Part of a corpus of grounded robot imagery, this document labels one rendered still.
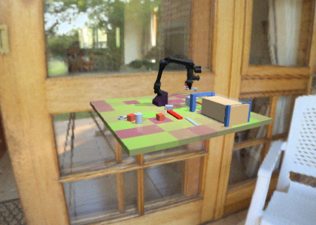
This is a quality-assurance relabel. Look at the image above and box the light blue cylinder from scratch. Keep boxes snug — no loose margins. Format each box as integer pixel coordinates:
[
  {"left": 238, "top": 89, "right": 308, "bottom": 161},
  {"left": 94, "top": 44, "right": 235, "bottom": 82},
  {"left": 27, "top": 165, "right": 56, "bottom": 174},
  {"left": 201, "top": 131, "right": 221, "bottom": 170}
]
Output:
[{"left": 135, "top": 113, "right": 142, "bottom": 124}]

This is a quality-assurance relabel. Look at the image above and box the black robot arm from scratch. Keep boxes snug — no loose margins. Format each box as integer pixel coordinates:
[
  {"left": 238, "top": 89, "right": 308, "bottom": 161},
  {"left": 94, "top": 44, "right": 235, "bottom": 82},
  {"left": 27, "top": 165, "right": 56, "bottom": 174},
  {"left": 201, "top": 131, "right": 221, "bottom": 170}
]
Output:
[{"left": 154, "top": 56, "right": 201, "bottom": 97}]

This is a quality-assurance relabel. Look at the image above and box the red flat bar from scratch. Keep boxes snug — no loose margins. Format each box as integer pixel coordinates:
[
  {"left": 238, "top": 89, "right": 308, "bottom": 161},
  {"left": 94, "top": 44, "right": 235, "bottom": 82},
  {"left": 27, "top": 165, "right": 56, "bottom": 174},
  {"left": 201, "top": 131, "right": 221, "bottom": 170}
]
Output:
[{"left": 167, "top": 110, "right": 182, "bottom": 120}]

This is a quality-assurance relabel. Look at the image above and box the small orange block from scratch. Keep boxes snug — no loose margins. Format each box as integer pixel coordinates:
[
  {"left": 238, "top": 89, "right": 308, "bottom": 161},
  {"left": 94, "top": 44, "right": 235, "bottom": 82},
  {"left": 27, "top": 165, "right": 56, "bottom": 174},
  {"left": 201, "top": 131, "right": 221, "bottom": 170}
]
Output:
[
  {"left": 127, "top": 114, "right": 135, "bottom": 122},
  {"left": 156, "top": 113, "right": 165, "bottom": 121}
]

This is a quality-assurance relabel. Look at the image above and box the small white cube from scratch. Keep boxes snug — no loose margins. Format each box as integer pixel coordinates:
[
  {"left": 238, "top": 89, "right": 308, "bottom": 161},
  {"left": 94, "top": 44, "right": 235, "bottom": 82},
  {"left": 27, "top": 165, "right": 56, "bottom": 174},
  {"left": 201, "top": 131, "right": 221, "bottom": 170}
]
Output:
[{"left": 165, "top": 105, "right": 173, "bottom": 111}]

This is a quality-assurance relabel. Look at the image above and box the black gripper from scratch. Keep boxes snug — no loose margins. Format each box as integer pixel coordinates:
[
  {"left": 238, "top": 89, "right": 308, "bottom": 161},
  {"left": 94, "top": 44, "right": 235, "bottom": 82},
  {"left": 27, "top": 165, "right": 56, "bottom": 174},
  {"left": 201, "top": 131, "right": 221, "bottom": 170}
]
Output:
[{"left": 185, "top": 73, "right": 195, "bottom": 90}]

